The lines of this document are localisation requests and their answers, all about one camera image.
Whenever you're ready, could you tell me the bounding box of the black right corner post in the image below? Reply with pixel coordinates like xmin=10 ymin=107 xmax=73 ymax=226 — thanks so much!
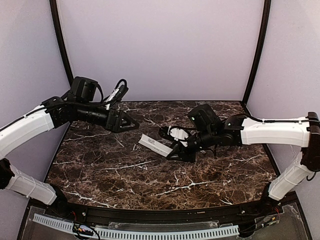
xmin=241 ymin=0 xmax=272 ymax=108

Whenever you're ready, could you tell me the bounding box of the white slotted cable duct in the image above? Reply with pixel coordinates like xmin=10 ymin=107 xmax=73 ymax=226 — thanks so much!
xmin=32 ymin=213 xmax=240 ymax=240

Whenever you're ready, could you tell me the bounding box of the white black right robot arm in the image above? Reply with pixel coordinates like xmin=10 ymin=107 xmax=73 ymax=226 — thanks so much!
xmin=159 ymin=104 xmax=320 ymax=209

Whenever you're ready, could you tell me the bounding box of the white remote control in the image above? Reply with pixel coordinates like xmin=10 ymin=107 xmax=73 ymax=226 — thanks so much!
xmin=138 ymin=134 xmax=173 ymax=157

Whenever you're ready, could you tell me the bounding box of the black corner frame post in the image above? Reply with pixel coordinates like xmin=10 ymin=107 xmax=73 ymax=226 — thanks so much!
xmin=49 ymin=0 xmax=74 ymax=86

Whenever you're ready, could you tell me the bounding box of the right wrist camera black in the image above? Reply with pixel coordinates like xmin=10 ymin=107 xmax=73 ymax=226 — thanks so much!
xmin=158 ymin=126 xmax=189 ymax=147

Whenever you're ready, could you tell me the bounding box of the black front mounting rail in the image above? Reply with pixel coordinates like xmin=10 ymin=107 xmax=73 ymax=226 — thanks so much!
xmin=58 ymin=202 xmax=267 ymax=225

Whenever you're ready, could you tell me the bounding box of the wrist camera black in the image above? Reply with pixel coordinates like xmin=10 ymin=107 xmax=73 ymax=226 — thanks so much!
xmin=158 ymin=126 xmax=189 ymax=147
xmin=103 ymin=79 xmax=129 ymax=110

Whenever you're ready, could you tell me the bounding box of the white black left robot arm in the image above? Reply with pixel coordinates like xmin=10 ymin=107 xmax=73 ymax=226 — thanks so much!
xmin=0 ymin=76 xmax=140 ymax=206

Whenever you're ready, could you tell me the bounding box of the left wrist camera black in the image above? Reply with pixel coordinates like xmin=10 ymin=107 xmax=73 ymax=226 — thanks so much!
xmin=103 ymin=79 xmax=129 ymax=110

